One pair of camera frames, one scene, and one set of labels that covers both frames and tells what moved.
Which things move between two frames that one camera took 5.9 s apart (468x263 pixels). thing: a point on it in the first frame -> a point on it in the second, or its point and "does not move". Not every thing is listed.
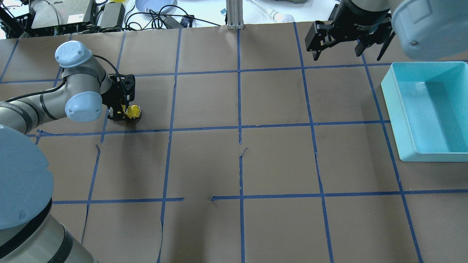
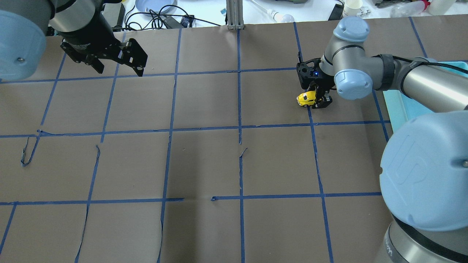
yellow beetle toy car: (132, 111) -> (306, 98)
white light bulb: (278, 18) does not move
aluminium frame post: (234, 14) does not move
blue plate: (156, 6) does not move
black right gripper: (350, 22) -> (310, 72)
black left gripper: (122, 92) -> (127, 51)
